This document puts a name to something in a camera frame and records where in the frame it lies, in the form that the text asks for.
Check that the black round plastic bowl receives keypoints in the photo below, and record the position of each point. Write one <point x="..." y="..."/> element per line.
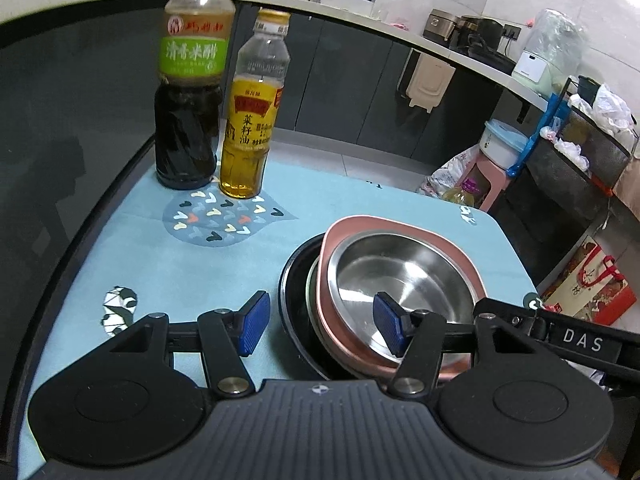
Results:
<point x="295" y="320"/>

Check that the dark kitchen cabinets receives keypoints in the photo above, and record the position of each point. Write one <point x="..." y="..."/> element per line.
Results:
<point x="340" y="85"/>

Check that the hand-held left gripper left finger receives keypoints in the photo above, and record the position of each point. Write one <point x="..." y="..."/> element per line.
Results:
<point x="252" y="322"/>

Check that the blue plastic utensil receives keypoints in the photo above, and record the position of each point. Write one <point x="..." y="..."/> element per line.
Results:
<point x="537" y="135"/>

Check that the white plastic bags on rack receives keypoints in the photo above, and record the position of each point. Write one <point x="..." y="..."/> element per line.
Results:
<point x="610" y="110"/>

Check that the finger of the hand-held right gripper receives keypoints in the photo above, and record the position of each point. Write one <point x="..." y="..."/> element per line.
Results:
<point x="520" y="317"/>

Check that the wall socket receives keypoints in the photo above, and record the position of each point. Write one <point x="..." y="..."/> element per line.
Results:
<point x="511" y="32"/>

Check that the white container with blue lid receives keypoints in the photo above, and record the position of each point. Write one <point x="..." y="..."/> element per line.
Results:
<point x="502" y="145"/>

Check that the white kitchen counter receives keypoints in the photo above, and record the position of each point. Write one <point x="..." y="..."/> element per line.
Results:
<point x="350" y="17"/>

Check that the patterned plastic bag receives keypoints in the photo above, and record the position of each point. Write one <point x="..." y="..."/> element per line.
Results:
<point x="445" y="170"/>

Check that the black air fryer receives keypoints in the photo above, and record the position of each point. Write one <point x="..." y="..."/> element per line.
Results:
<point x="482" y="42"/>

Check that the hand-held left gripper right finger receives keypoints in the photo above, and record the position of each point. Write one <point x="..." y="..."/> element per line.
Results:
<point x="390" y="327"/>

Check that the stainless steel bowl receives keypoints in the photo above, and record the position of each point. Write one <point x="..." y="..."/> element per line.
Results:
<point x="400" y="270"/>

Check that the light blue tablecloth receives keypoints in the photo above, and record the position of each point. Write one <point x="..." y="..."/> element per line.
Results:
<point x="125" y="240"/>

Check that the pink square plate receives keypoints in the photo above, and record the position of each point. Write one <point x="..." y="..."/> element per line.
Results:
<point x="450" y="247"/>

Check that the dark vinegar bottle green label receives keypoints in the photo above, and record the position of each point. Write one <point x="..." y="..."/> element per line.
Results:
<point x="187" y="125"/>

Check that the white appliance with clear cover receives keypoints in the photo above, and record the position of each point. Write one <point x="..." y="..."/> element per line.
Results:
<point x="550" y="55"/>

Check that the black mesh storage rack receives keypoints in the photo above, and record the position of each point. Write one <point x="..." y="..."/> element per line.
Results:
<point x="560" y="195"/>

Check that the large oil jug purple cap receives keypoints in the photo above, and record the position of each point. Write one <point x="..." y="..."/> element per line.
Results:
<point x="462" y="195"/>

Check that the pink plastic stool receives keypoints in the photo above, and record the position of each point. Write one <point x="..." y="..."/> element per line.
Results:
<point x="492" y="185"/>

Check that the silver rice cooker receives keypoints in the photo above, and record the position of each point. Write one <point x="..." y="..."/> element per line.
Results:
<point x="440" y="27"/>

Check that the light green round plate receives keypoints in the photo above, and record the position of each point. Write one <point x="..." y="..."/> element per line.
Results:
<point x="312" y="305"/>

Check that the cooking oil bottle yellow label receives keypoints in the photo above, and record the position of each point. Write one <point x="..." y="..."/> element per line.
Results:
<point x="247" y="135"/>

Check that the red paper gift bag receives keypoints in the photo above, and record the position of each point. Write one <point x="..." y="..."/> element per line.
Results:
<point x="595" y="285"/>

